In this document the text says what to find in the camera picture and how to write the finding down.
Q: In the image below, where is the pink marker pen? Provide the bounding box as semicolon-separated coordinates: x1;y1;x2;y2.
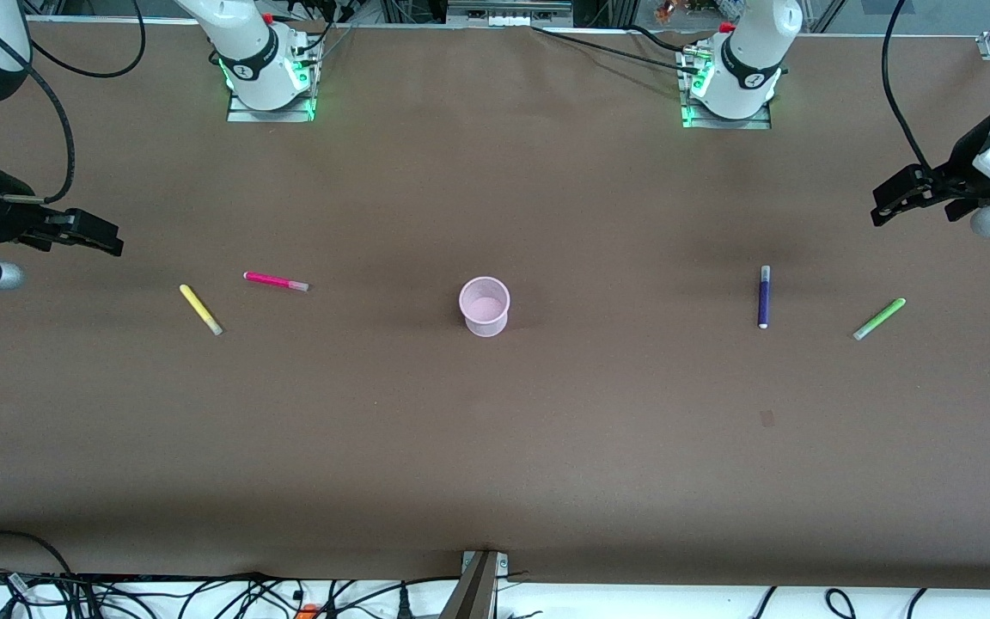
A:
243;271;310;292

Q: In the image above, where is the pink pen holder cup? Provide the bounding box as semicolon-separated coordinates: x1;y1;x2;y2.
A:
459;276;511;338

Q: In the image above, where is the green marker pen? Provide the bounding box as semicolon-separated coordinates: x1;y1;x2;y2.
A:
853;297;907;341

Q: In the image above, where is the yellow marker pen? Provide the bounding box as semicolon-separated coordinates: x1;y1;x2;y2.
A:
179;284;224;336

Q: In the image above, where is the grey power strip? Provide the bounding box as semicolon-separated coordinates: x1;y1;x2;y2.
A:
446;0;575;28

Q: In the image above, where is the white lower shelf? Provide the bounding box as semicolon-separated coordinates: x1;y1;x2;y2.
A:
0;580;990;619

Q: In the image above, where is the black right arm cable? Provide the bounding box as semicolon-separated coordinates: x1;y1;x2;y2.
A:
0;0;148;207

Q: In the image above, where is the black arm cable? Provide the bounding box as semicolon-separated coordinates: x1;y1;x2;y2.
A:
882;0;934;173
0;0;148;207

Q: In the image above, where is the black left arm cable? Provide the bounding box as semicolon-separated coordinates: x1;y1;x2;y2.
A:
882;0;934;173

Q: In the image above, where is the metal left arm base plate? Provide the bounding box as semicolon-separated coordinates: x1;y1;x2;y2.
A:
681;101;773;131

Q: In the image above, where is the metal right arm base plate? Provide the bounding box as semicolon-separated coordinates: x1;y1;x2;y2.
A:
227;93;318;123

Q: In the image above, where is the black looped floor cable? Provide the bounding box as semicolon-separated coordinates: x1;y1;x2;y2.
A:
0;530;75;619

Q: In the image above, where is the black cable on table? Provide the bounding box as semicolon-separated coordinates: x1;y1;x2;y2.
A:
531;26;702;70

